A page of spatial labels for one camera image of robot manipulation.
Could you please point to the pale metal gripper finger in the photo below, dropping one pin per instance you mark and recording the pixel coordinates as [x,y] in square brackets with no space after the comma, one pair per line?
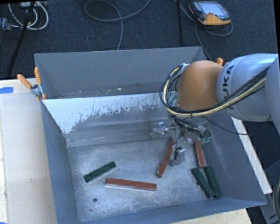
[161,128]
[180,155]

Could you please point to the red-brown flat block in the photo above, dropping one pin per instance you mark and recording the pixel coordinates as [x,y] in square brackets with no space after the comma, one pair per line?
[199,155]
[164,159]
[131,184]

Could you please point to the grey metal bin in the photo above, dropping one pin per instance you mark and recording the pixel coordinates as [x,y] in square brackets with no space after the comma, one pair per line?
[124,150]

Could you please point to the pale flat board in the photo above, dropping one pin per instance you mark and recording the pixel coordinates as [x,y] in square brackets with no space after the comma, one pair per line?
[23,157]

